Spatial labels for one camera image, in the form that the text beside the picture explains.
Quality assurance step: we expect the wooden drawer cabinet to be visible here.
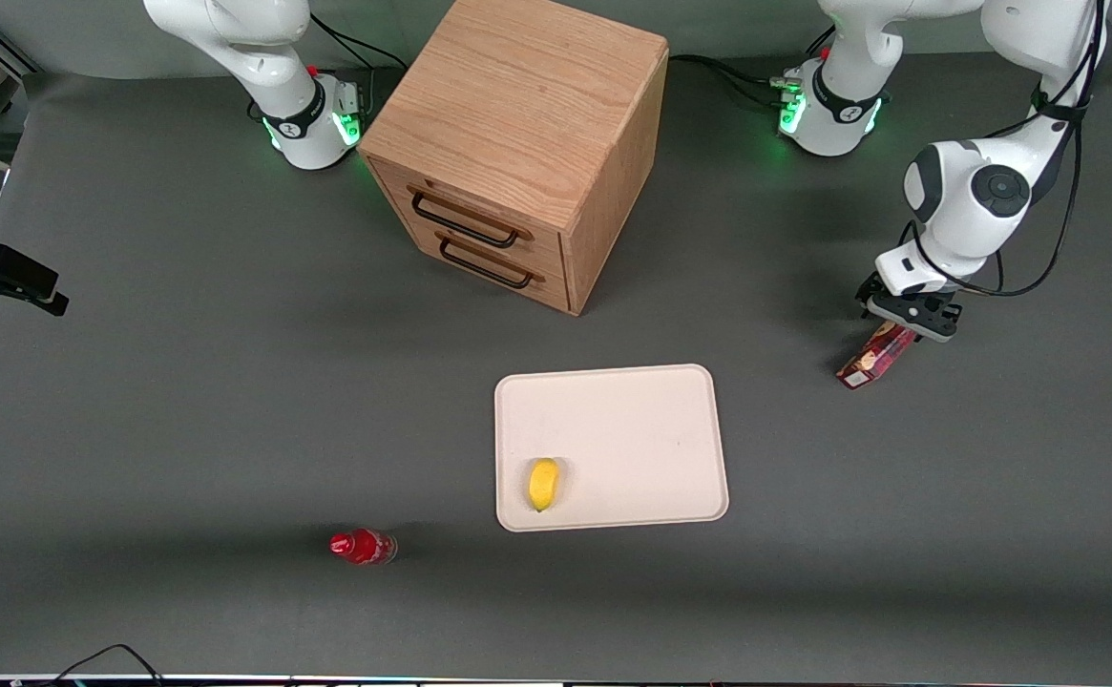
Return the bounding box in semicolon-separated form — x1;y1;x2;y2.
357;0;670;317

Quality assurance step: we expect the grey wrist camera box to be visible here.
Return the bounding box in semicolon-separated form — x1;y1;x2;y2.
866;291;960;344

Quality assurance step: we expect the yellow lemon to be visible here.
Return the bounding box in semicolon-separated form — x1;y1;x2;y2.
528;458;562;514

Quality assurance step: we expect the cream plastic tray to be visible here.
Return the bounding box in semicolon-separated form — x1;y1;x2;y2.
493;364;730;533

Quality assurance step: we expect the red drink bottle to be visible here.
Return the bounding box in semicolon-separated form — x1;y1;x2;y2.
329;528;399;567

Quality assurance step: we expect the wooden drawer front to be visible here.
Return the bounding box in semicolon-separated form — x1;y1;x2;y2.
369;156;568;260
391;203;573;316

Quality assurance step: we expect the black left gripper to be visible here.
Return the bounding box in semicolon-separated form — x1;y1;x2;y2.
856;272;963;323

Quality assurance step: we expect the red tartan cookie box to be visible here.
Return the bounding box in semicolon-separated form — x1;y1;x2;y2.
836;322;920;391

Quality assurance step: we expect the black looped cable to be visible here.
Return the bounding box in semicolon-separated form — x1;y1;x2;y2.
57;643;163;687

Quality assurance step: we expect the black arm base cable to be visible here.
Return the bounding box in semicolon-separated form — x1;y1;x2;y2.
667;25;838;108
309;13;406;96

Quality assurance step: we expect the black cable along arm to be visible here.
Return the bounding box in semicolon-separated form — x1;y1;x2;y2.
904;0;1108;300

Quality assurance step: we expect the black metal drawer handle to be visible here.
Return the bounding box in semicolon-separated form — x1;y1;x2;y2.
409;186;534;250
437;234;544;291

